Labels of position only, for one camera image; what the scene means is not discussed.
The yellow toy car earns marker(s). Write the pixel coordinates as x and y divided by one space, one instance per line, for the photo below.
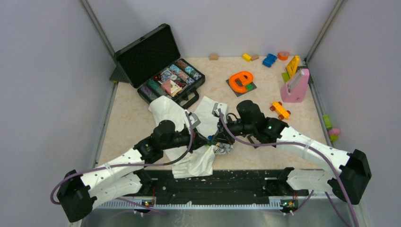
280 110

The green flat toy piece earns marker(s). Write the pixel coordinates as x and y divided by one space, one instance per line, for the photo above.
285 77

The small brown wooden block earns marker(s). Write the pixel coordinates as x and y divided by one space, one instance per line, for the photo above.
254 57

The colourful beaded brooch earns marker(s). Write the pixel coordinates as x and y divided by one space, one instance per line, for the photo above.
212 140

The orange tape roll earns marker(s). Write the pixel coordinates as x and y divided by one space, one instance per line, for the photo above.
283 55

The black poker chip case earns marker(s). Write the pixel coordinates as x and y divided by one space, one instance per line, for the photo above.
154 67

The orange letter e toy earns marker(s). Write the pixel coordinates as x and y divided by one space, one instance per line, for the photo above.
238 81

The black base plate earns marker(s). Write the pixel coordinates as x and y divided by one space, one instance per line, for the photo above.
223 187

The tan wooden block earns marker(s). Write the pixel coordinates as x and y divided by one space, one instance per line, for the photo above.
213 57

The pink wedge stand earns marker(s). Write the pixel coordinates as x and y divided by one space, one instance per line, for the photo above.
294 90

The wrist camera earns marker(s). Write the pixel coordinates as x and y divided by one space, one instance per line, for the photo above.
194 119
219 108

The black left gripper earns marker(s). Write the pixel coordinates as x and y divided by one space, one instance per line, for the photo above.
198 140

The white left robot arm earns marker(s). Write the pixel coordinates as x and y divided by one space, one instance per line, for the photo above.
79 193

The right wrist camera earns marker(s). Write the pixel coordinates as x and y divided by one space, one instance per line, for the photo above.
219 108

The blue toy brick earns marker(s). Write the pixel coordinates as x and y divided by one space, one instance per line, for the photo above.
269 60

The yellow toy brick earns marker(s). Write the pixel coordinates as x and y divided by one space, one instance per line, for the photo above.
246 57

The pink and green toy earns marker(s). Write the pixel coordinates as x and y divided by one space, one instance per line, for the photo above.
333 133

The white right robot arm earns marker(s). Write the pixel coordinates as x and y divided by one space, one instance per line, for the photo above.
345 174

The white printed t-shirt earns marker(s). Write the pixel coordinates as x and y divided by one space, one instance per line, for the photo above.
173 136

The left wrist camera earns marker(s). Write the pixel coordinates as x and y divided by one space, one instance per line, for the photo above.
194 119

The yellow perforated toy block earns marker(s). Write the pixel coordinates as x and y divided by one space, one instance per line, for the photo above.
292 66

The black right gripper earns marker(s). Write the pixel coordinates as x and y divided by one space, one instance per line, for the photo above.
222 135

